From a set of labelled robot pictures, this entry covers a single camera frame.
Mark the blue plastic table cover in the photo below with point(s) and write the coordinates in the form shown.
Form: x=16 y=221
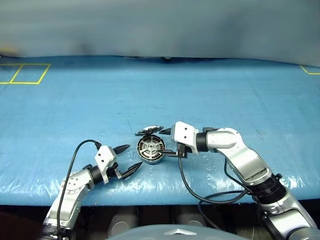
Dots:
x=160 y=85

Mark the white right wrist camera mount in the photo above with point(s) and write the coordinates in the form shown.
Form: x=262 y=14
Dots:
x=183 y=135

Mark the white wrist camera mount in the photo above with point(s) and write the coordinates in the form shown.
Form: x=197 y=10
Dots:
x=105 y=157
x=183 y=135

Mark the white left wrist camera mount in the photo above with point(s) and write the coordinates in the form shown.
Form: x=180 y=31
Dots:
x=105 y=157

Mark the round motor housing copper windings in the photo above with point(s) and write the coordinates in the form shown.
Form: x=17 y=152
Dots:
x=150 y=160

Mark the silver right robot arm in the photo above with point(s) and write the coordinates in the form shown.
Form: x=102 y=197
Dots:
x=245 y=160

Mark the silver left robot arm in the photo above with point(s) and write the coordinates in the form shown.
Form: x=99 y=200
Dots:
x=72 y=187

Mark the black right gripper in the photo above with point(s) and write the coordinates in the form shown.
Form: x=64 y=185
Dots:
x=182 y=151

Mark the finned silver motor lid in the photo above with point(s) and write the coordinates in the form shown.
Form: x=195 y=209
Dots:
x=150 y=130

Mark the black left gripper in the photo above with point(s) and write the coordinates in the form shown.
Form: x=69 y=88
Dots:
x=119 y=173

